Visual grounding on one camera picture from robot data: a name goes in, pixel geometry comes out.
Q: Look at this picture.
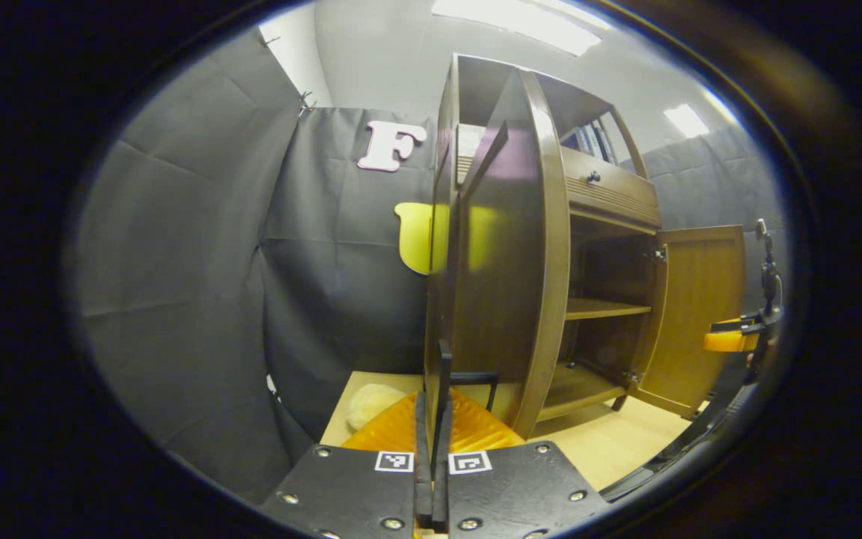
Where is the cream plush toy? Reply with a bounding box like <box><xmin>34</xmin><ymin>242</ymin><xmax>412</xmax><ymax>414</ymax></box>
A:
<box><xmin>346</xmin><ymin>383</ymin><xmax>409</xmax><ymax>431</ymax></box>

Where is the black door handle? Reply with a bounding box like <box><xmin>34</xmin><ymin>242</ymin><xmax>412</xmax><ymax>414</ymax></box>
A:
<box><xmin>438</xmin><ymin>338</ymin><xmax>501</xmax><ymax>409</ymax></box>

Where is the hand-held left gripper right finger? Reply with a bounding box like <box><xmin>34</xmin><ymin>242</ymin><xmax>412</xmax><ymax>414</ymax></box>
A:
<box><xmin>431</xmin><ymin>386</ymin><xmax>611</xmax><ymax>539</ymax></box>

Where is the wooden cabinet drawer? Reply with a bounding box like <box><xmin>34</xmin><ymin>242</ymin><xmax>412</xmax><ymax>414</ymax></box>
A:
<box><xmin>562</xmin><ymin>146</ymin><xmax>662</xmax><ymax>229</ymax></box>

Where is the black backdrop cloth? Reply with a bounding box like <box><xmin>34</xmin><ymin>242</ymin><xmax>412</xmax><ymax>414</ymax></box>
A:
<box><xmin>64</xmin><ymin>26</ymin><xmax>787</xmax><ymax>502</ymax></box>

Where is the wooden shoe cabinet door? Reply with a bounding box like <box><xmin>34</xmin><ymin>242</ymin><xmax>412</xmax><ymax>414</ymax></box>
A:
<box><xmin>424</xmin><ymin>67</ymin><xmax>572</xmax><ymax>442</ymax></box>
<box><xmin>629</xmin><ymin>225</ymin><xmax>746</xmax><ymax>418</ymax></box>

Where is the black book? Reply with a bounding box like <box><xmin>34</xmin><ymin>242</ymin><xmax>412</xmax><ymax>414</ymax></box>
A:
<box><xmin>594</xmin><ymin>120</ymin><xmax>619</xmax><ymax>165</ymax></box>

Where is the brown wooden double-door shoe cabinet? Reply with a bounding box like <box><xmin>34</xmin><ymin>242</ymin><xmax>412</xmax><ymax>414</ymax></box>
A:
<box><xmin>424</xmin><ymin>52</ymin><xmax>746</xmax><ymax>442</ymax></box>

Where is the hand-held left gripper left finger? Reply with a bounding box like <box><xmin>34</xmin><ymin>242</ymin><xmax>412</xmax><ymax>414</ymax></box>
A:
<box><xmin>259</xmin><ymin>389</ymin><xmax>435</xmax><ymax>539</ymax></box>

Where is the small ceiling light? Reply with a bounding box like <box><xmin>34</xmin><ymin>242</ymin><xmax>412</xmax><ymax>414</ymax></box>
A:
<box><xmin>663</xmin><ymin>103</ymin><xmax>710</xmax><ymax>139</ymax></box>

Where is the wooden inner cabinet shelf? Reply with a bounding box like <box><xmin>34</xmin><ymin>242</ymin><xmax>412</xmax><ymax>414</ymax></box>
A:
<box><xmin>566</xmin><ymin>298</ymin><xmax>652</xmax><ymax>321</ymax></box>

